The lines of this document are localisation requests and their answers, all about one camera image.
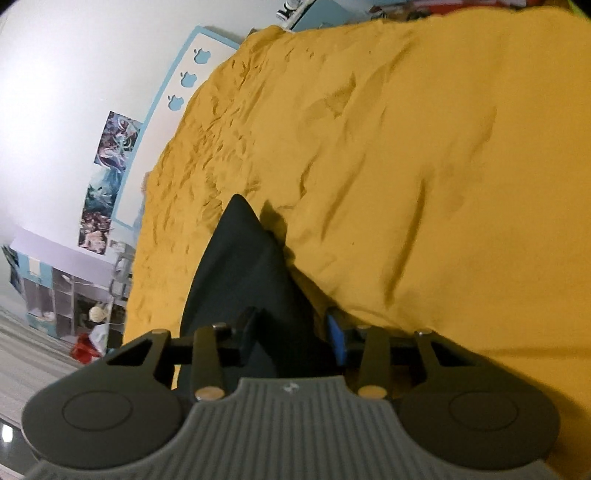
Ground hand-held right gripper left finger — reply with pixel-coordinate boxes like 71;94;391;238
106;307;273;402

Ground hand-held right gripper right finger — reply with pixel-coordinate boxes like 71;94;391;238
325;307;486;400

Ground black pants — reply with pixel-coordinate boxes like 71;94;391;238
178;194;339;402

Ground white metal rack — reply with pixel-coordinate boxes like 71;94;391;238
108;251;137;302

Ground red bag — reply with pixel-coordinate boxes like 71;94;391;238
70;333;100;363

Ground yellow quilt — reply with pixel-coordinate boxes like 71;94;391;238
122;4;591;468

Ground blue and white shelf unit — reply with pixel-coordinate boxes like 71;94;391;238
9;244;134;339

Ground patterned curtain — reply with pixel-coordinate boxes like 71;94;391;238
0;305;80;416

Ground white and blue headboard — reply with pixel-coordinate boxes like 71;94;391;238
111;25;243;230

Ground white headphones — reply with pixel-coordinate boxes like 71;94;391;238
276;0;306;20

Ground blue nightstand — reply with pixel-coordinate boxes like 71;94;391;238
286;0;385;31

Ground pink anime wall poster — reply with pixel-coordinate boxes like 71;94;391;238
78;211;112;254

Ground teal anime wall poster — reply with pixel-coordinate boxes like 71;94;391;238
84;170;126;219

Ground pale blue anime wall poster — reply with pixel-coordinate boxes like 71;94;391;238
94;111;142;172

